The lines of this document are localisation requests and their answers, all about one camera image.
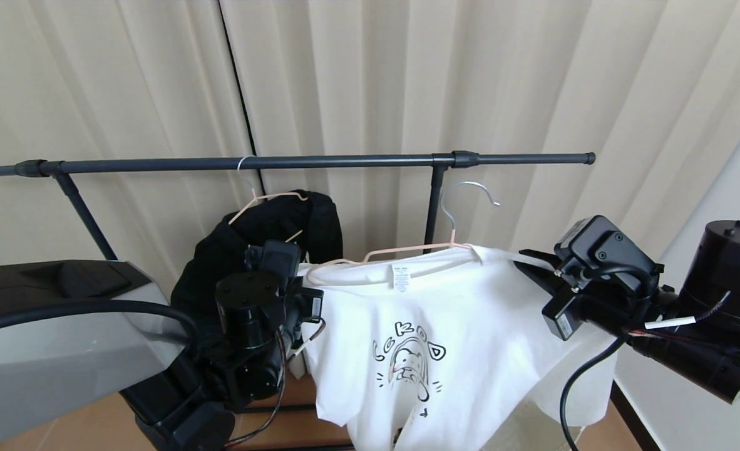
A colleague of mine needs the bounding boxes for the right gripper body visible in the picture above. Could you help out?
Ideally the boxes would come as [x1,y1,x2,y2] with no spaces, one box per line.
[541,289,660,342]

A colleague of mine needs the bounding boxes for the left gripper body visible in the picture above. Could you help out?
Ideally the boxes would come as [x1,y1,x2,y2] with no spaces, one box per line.
[280,285,325,351]

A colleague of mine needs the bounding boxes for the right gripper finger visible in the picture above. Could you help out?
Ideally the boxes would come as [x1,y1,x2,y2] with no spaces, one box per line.
[518,249,562,268]
[513,260,570,298]

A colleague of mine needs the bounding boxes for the white garment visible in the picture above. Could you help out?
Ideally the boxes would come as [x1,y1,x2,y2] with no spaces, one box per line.
[297,244,619,451]

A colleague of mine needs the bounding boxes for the black shorts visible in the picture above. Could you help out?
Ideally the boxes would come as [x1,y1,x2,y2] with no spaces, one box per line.
[170,189,344,380]

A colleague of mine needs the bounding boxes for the pink clothes hanger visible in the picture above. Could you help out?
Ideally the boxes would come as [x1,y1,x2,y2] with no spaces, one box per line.
[227,155,309,245]
[306,181,502,287]

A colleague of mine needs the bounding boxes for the black clothes rack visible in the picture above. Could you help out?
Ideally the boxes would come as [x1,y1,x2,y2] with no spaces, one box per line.
[0,151,597,451]

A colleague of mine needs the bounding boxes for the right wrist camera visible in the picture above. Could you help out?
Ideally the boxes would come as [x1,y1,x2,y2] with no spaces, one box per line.
[553,214,665,303]

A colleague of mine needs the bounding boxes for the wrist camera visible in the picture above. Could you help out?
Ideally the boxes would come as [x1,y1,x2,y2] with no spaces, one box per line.
[245,239,302,277]
[553,214,665,303]

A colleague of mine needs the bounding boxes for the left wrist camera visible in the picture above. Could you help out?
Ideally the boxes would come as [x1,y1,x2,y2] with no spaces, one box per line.
[245,239,302,277]

